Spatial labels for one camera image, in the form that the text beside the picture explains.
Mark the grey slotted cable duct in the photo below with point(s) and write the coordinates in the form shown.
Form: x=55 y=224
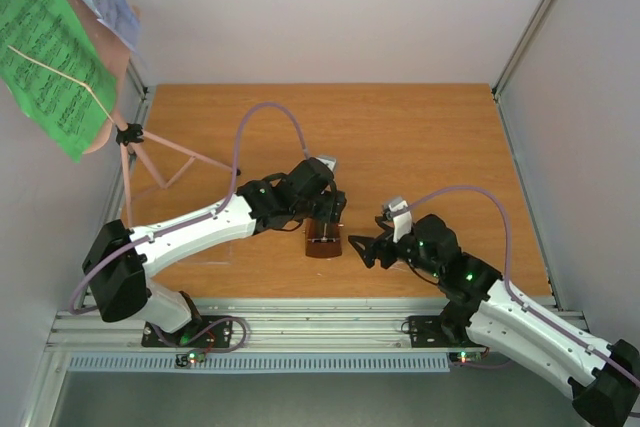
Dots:
x=261 y=363

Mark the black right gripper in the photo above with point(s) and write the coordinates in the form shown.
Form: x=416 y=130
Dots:
x=382 y=248

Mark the clear plastic metronome cover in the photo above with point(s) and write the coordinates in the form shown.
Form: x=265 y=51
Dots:
x=217 y=255

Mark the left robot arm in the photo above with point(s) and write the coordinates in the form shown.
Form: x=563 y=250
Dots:
x=122 y=262

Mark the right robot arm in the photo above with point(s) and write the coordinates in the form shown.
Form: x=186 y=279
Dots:
x=600 y=378

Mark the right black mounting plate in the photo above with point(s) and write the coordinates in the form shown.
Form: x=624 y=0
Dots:
x=426 y=332

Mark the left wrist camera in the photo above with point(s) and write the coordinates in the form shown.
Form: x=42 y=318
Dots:
x=330 y=162

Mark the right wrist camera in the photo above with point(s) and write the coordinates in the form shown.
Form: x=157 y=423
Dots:
x=396 y=218

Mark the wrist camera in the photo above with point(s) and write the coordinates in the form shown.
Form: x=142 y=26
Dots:
x=330 y=162
x=396 y=218

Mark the black mounting plate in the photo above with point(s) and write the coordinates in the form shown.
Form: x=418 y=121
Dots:
x=209 y=331
x=426 y=332

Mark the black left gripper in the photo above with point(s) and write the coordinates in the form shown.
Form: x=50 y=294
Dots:
x=334 y=209

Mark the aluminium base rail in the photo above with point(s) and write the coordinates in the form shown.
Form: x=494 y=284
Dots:
x=275 y=325

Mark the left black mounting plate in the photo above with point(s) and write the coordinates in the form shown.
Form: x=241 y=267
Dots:
x=209 y=331

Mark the brown wooden metronome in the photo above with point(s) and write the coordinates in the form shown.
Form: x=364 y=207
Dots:
x=322 y=240

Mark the green sheet music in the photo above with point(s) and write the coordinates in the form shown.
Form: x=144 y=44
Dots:
x=54 y=72

